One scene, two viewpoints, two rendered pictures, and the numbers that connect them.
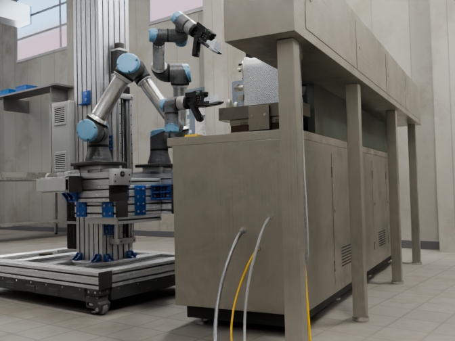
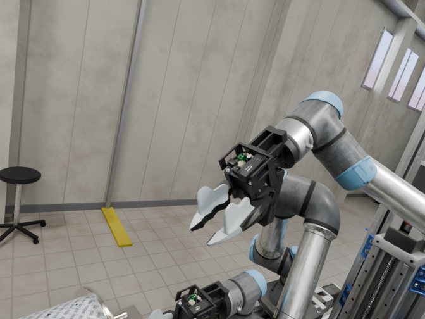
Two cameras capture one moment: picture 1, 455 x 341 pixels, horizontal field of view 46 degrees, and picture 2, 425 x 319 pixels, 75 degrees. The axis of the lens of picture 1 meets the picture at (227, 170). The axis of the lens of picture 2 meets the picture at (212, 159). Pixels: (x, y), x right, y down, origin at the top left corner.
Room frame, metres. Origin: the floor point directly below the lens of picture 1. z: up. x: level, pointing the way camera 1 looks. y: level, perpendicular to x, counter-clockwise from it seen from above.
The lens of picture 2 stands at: (2.86, -0.34, 1.58)
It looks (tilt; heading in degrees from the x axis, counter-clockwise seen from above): 15 degrees down; 105
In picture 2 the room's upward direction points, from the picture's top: 15 degrees clockwise
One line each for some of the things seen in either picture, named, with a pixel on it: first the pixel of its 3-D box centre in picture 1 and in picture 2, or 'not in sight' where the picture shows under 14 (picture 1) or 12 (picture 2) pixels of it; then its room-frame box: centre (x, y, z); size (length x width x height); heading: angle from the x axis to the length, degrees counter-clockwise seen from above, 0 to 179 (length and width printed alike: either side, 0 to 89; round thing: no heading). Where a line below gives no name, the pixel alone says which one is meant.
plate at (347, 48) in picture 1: (362, 76); not in sight; (3.10, -0.81, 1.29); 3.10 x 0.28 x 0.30; 153
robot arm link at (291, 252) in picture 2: (97, 132); (298, 266); (3.03, 0.74, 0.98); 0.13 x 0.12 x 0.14; 174
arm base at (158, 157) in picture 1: (159, 156); not in sight; (3.44, 0.44, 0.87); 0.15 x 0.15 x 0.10
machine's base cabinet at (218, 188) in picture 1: (317, 219); not in sight; (3.54, -0.59, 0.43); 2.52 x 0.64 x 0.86; 153
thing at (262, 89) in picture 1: (265, 93); not in sight; (2.61, -0.20, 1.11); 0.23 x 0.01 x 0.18; 63
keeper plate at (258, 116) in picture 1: (258, 118); not in sight; (2.40, -0.15, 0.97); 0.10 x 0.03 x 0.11; 63
